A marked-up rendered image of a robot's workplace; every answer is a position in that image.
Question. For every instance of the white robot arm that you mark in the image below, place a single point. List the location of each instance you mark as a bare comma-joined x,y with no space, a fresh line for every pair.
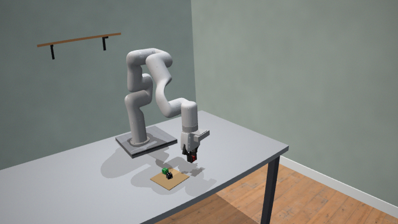
157,61

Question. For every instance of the tan square mat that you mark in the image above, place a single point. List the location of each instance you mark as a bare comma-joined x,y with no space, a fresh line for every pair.
162,180

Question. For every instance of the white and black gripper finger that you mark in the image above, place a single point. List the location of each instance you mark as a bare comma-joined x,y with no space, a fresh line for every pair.
194,153
189,157

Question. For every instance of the black die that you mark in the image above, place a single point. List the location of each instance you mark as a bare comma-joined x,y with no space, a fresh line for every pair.
169,175

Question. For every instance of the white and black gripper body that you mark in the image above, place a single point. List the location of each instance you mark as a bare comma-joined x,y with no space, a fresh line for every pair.
188,140

